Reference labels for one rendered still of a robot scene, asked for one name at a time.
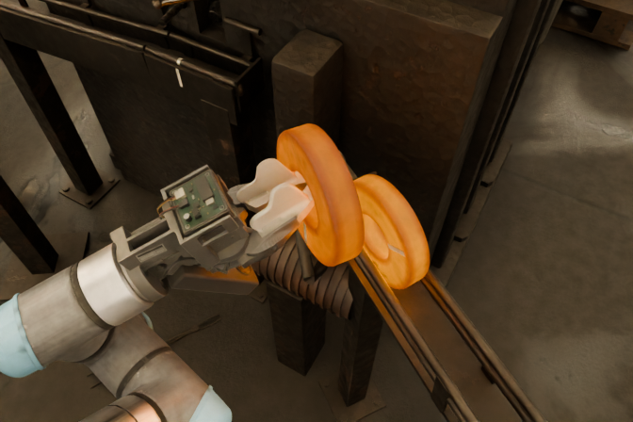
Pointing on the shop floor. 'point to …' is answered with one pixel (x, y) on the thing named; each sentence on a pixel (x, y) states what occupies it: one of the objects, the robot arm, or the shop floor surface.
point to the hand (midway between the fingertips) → (316, 185)
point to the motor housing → (301, 304)
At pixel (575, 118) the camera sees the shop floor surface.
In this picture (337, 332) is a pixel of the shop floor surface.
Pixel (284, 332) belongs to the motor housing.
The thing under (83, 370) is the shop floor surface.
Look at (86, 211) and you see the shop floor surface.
